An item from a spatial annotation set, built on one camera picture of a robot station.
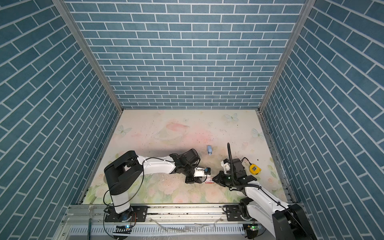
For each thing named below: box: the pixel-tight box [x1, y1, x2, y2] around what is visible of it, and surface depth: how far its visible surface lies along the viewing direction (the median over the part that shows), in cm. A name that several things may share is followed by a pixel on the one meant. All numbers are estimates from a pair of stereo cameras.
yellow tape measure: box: [249, 163, 262, 175], surface depth 89 cm
